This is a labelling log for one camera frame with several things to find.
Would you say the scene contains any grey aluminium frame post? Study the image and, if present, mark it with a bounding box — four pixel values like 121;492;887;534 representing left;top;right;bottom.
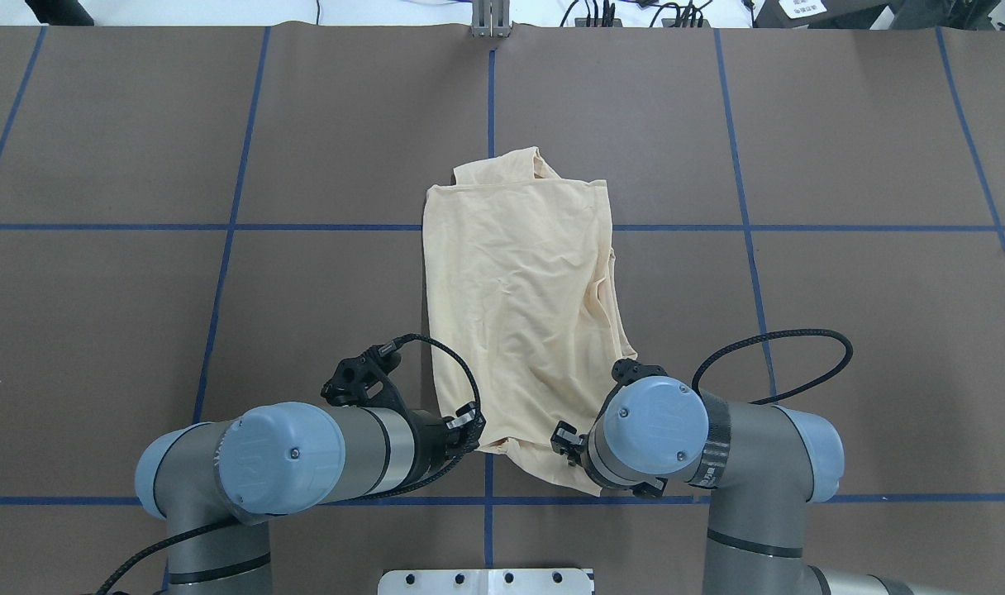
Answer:
471;0;512;39

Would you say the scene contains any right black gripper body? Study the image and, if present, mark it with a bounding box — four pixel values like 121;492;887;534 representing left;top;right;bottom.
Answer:
582;358;664;497

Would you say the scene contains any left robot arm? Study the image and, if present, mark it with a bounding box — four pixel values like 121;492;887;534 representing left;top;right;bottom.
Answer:
98;334;486;594

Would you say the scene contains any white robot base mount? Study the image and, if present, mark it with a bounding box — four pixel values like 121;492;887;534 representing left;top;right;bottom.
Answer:
377;568;596;594

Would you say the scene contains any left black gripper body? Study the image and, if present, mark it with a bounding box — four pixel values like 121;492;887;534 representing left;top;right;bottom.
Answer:
321;343;483;488

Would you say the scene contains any cream printed t-shirt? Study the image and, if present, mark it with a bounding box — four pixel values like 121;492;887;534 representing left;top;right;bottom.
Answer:
421;146;637;497

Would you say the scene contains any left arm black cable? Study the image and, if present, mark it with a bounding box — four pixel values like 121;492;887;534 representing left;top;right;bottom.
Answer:
93;333;485;595

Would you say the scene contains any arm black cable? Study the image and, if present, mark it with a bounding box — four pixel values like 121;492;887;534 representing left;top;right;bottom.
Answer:
93;333;485;595
691;328;855;406

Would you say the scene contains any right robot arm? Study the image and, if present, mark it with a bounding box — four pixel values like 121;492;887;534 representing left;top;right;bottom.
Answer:
550;359;936;594

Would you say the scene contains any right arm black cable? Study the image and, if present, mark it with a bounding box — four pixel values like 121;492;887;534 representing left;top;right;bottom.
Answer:
691;328;855;406

